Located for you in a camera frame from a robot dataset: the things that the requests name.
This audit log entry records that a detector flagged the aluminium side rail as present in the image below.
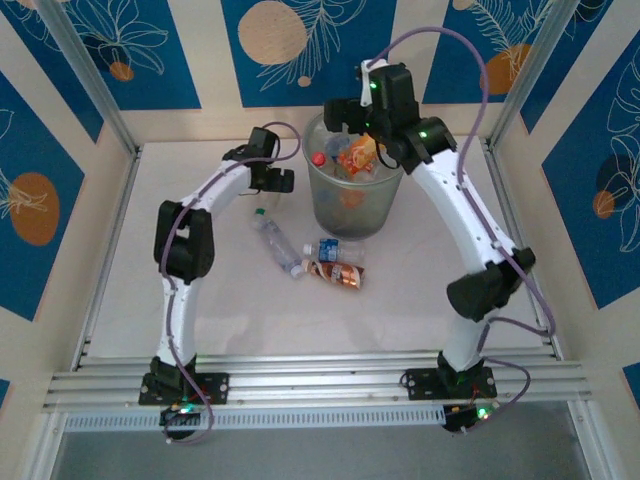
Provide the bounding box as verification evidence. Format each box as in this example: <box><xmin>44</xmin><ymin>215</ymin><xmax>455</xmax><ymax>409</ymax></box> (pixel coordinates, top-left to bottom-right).
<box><xmin>480</xmin><ymin>138</ymin><xmax>565</xmax><ymax>360</ymax></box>
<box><xmin>72</xmin><ymin>152</ymin><xmax>144</xmax><ymax>371</ymax></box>

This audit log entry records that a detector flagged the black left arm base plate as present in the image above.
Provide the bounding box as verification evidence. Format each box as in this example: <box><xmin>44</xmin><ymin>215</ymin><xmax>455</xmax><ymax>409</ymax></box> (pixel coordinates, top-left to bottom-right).
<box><xmin>138</xmin><ymin>372</ymin><xmax>231</xmax><ymax>407</ymax></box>

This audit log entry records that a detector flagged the grey slotted cable duct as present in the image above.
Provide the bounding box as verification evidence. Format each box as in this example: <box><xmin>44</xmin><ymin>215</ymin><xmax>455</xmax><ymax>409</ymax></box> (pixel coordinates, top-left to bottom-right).
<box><xmin>63</xmin><ymin>409</ymin><xmax>447</xmax><ymax>434</ymax></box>

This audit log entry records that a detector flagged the brown coffee drink bottle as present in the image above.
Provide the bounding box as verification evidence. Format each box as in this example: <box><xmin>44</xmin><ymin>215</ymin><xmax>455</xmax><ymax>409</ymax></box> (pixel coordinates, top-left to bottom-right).
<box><xmin>289</xmin><ymin>258</ymin><xmax>367</xmax><ymax>291</ymax></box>

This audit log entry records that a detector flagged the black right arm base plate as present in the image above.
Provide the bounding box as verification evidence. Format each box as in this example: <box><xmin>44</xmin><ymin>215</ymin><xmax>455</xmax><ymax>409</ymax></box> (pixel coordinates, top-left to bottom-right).
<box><xmin>401</xmin><ymin>366</ymin><xmax>497</xmax><ymax>402</ymax></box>

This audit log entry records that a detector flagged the aluminium frame post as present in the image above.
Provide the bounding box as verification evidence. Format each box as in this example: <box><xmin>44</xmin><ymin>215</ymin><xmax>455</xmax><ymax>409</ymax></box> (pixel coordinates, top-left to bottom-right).
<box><xmin>488</xmin><ymin>0</ymin><xmax>599</xmax><ymax>151</ymax></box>
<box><xmin>35</xmin><ymin>0</ymin><xmax>141</xmax><ymax>157</ymax></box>
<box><xmin>19</xmin><ymin>409</ymin><xmax>69</xmax><ymax>480</ymax></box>
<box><xmin>567</xmin><ymin>399</ymin><xmax>615</xmax><ymax>480</ymax></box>

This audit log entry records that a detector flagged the narrow aluminium cross rail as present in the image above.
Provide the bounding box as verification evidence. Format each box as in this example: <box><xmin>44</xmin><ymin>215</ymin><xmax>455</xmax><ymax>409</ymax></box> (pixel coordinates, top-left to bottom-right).
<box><xmin>73</xmin><ymin>349</ymin><xmax>565</xmax><ymax>374</ymax></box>

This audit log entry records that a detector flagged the wide aluminium cross beam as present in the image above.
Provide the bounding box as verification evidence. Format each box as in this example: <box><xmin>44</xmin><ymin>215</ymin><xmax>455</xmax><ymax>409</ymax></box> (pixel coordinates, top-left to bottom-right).
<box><xmin>42</xmin><ymin>362</ymin><xmax>594</xmax><ymax>412</ymax></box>

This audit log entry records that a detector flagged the large clear plastic bottle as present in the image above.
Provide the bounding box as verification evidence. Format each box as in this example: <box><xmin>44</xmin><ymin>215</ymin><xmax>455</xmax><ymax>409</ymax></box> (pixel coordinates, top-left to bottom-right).
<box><xmin>251</xmin><ymin>207</ymin><xmax>304</xmax><ymax>275</ymax></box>

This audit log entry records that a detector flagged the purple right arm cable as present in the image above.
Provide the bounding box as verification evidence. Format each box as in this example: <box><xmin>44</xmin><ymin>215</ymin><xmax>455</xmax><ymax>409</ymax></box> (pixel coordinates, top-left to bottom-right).
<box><xmin>369</xmin><ymin>26</ymin><xmax>557</xmax><ymax>436</ymax></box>

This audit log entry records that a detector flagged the orange drink bottle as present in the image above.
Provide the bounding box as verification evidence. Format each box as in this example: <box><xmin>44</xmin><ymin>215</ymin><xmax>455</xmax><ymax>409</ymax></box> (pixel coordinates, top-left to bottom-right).
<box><xmin>337</xmin><ymin>132</ymin><xmax>384</xmax><ymax>176</ymax></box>

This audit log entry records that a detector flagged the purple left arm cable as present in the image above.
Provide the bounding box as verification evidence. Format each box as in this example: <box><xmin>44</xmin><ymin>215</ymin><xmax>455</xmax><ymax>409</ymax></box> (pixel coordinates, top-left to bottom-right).
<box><xmin>160</xmin><ymin>121</ymin><xmax>303</xmax><ymax>448</ymax></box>

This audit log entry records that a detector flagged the grey mesh waste bin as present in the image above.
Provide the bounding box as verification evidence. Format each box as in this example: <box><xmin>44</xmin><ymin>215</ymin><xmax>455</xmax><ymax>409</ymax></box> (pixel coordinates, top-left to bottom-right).
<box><xmin>302</xmin><ymin>110</ymin><xmax>409</xmax><ymax>240</ymax></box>

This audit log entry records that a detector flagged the aluminium lower frame post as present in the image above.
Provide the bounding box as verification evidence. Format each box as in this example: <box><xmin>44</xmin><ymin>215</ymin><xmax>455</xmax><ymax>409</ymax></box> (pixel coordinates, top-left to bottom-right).
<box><xmin>567</xmin><ymin>399</ymin><xmax>615</xmax><ymax>480</ymax></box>
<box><xmin>19</xmin><ymin>409</ymin><xmax>69</xmax><ymax>480</ymax></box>

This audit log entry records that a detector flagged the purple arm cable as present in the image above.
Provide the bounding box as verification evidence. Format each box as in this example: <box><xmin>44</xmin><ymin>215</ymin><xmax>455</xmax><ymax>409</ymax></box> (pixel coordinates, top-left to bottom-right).
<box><xmin>369</xmin><ymin>26</ymin><xmax>557</xmax><ymax>436</ymax></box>
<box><xmin>160</xmin><ymin>121</ymin><xmax>303</xmax><ymax>448</ymax></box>

